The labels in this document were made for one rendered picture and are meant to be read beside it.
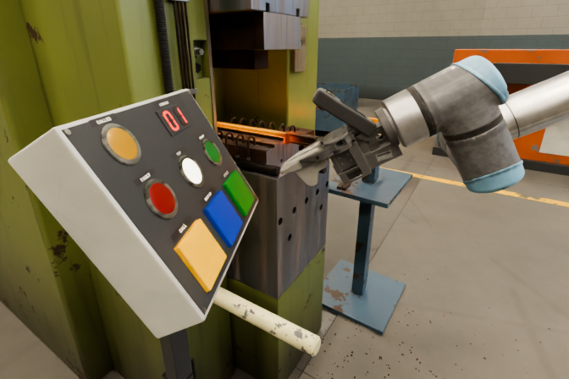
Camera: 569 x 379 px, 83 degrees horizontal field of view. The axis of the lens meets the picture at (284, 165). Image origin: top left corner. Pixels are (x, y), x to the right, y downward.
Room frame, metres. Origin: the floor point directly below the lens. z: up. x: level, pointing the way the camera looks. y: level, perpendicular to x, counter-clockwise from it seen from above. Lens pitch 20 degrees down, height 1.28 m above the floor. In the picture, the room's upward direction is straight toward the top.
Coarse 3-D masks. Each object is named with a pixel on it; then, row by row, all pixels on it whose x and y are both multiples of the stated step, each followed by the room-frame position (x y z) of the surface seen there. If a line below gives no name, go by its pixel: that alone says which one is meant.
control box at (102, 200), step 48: (192, 96) 0.65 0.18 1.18; (48, 144) 0.32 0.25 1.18; (96, 144) 0.35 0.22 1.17; (144, 144) 0.43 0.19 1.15; (192, 144) 0.54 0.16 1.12; (48, 192) 0.32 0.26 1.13; (96, 192) 0.32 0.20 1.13; (144, 192) 0.36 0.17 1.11; (192, 192) 0.45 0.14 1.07; (96, 240) 0.32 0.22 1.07; (144, 240) 0.31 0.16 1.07; (144, 288) 0.31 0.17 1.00; (192, 288) 0.32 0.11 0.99
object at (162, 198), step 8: (152, 184) 0.38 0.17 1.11; (160, 184) 0.39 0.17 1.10; (152, 192) 0.37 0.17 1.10; (160, 192) 0.38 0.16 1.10; (168, 192) 0.40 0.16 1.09; (152, 200) 0.36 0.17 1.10; (160, 200) 0.37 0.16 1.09; (168, 200) 0.39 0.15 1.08; (160, 208) 0.36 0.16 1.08; (168, 208) 0.38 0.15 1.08
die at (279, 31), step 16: (224, 16) 1.00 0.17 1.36; (240, 16) 0.97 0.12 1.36; (256, 16) 0.94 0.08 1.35; (272, 16) 0.96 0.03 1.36; (288, 16) 1.03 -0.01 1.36; (224, 32) 1.00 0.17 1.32; (240, 32) 0.97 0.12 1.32; (256, 32) 0.94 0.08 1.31; (272, 32) 0.96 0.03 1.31; (288, 32) 1.03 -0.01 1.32; (224, 48) 1.00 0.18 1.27; (240, 48) 0.97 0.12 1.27; (256, 48) 0.94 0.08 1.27; (272, 48) 0.96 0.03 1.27; (288, 48) 1.03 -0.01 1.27
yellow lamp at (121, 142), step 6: (108, 132) 0.38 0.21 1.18; (114, 132) 0.39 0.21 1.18; (120, 132) 0.40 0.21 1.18; (126, 132) 0.41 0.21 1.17; (108, 138) 0.37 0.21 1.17; (114, 138) 0.38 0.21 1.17; (120, 138) 0.39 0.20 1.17; (126, 138) 0.40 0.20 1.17; (132, 138) 0.41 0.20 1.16; (114, 144) 0.37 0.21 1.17; (120, 144) 0.38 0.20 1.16; (126, 144) 0.39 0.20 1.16; (132, 144) 0.40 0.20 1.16; (114, 150) 0.37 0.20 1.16; (120, 150) 0.37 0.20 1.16; (126, 150) 0.38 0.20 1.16; (132, 150) 0.39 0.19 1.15; (120, 156) 0.37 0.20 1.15; (126, 156) 0.38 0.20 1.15; (132, 156) 0.39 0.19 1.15
